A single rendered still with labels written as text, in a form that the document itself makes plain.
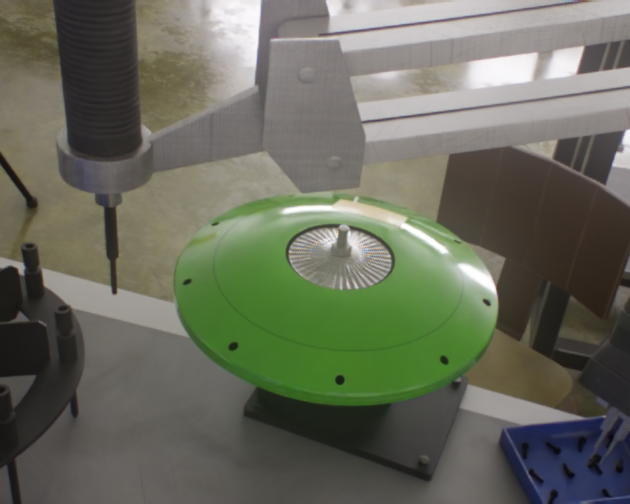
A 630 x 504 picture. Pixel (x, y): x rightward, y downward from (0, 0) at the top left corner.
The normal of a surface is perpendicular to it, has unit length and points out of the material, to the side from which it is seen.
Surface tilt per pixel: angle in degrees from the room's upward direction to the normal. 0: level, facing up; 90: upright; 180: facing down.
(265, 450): 0
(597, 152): 90
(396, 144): 90
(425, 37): 9
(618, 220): 90
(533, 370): 0
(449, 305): 21
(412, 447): 0
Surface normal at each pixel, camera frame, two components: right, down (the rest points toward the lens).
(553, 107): -0.06, -0.79
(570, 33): 0.14, 0.61
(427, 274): 0.28, -0.74
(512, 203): -0.57, 0.45
